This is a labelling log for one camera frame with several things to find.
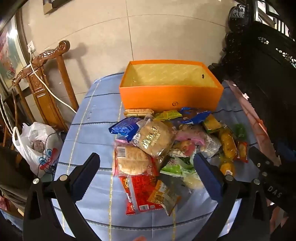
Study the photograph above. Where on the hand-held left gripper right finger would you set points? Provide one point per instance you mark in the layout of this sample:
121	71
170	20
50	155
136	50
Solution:
208	177

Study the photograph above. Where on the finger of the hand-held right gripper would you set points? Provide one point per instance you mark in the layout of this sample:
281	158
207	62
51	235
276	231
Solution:
260	157

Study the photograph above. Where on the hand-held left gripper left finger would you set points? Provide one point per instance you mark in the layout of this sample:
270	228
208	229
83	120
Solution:
84	176

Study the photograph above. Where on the orange cardboard box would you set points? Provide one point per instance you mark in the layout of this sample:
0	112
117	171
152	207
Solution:
168	97

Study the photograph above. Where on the white puffed snack packet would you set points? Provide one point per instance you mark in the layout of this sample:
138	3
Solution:
193	182

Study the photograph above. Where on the small red snack packet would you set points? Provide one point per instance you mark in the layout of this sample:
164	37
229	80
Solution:
241	151

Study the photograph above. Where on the yellow cake packet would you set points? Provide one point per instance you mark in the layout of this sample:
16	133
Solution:
227	142
227	168

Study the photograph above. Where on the clear white candy packet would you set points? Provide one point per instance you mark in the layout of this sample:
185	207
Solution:
211	146

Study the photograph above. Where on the green candy packet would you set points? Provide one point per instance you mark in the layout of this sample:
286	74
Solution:
240	132

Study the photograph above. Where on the white green snack packet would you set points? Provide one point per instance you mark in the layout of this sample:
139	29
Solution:
178	165

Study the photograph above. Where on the pink yellow snack packet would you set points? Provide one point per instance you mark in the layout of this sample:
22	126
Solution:
182	149

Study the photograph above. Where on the blue striped tablecloth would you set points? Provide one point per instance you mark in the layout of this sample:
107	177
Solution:
92	129

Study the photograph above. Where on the yellow orange snack packet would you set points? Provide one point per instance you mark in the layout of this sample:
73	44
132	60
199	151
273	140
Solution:
163	197

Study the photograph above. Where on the white plastic bag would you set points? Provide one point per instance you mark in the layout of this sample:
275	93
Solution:
32	143

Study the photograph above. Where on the blue snack packet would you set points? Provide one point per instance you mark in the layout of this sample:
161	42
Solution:
194	115
124	127

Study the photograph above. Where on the brown round cracker packet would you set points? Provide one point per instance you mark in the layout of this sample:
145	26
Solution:
153	138

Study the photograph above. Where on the dark cloth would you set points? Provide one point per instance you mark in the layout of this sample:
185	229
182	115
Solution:
11	176

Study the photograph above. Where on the clear wafer roll packet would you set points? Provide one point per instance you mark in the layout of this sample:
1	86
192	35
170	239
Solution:
138	112

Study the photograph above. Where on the carved wooden chair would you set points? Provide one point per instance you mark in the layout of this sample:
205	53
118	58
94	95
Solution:
46	97

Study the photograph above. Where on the dark carved wooden furniture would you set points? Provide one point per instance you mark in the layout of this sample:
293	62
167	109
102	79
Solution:
261	69

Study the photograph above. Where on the white wall socket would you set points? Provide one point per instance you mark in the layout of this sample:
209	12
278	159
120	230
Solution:
32	47

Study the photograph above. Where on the framed wall picture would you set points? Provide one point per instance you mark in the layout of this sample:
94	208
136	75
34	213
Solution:
9	58

